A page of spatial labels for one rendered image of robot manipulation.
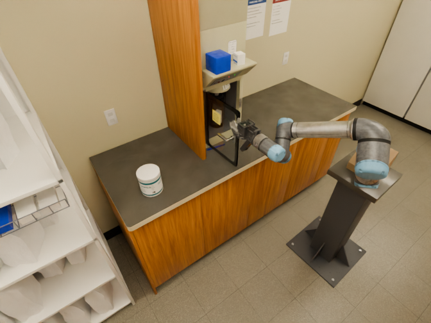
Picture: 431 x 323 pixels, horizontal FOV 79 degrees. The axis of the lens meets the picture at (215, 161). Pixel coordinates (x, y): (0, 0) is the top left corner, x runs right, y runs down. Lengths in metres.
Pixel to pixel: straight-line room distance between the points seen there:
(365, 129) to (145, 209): 1.14
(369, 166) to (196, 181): 0.94
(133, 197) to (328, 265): 1.67
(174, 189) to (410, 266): 2.06
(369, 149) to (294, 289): 1.46
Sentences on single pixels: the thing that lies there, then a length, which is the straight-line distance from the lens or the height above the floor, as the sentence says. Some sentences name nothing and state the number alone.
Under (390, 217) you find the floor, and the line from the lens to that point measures 3.07.
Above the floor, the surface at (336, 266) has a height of 0.02.
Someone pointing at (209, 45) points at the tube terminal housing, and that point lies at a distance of 1.54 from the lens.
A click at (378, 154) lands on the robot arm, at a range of 1.19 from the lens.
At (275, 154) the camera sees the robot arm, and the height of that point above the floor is 1.35.
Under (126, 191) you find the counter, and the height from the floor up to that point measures 0.94.
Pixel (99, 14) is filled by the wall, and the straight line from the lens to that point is 1.73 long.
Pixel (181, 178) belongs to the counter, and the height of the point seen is 0.94.
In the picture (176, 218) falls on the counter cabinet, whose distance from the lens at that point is 1.69.
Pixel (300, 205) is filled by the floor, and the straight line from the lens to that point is 2.81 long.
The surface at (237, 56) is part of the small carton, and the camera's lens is 1.59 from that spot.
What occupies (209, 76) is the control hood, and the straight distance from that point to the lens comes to 1.49.
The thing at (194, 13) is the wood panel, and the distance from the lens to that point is 1.35.
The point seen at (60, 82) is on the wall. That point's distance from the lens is 1.77.
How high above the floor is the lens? 2.12
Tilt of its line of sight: 42 degrees down
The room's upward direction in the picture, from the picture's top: 1 degrees counter-clockwise
